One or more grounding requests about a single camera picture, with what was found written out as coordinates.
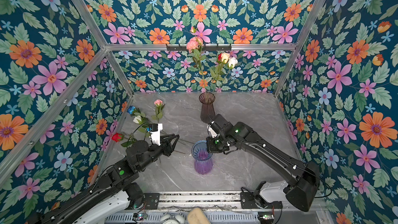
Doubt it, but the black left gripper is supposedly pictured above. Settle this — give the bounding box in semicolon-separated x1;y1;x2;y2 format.
136;133;179;172

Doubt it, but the purple ribbed glass vase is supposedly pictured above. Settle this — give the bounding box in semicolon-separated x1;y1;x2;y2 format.
191;141;214;175

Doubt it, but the white rose stem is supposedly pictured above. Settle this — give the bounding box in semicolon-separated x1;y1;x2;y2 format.
133;116;153;134
216;55;238;91

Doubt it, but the small pink rose stem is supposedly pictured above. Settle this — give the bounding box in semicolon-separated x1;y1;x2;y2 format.
152;99;165;123

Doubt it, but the blue rose stem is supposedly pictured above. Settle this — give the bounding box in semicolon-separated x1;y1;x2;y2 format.
127;106;142;117

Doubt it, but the smoky brown ribbed glass vase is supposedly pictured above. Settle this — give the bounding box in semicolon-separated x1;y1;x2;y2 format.
199;92;216;123

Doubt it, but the cream rose stem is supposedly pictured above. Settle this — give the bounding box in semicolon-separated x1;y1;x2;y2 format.
210;52;230;92

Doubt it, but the pink peony flower stem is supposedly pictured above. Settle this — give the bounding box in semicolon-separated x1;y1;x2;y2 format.
187;27;208;93

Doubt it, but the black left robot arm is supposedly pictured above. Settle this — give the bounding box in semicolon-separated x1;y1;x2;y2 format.
26;134;179;224

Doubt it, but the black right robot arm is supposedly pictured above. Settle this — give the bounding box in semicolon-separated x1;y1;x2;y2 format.
206;114;320;212

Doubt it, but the beige sponge block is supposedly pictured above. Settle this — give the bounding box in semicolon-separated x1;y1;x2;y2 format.
187;207;211;224

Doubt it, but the silver twin bell alarm clock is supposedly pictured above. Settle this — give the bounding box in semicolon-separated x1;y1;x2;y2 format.
159;207;186;224

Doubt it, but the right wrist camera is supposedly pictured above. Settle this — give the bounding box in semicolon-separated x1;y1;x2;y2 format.
207;125;218;138

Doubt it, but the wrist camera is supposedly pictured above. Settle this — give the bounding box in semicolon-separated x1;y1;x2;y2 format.
147;123;163;146
207;125;218;138

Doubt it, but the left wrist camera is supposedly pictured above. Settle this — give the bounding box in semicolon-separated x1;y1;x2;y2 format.
147;123;163;146

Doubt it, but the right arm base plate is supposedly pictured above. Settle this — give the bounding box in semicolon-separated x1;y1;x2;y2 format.
240;187;283;209

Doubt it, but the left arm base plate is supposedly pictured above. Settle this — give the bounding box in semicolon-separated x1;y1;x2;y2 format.
134;193;160;210

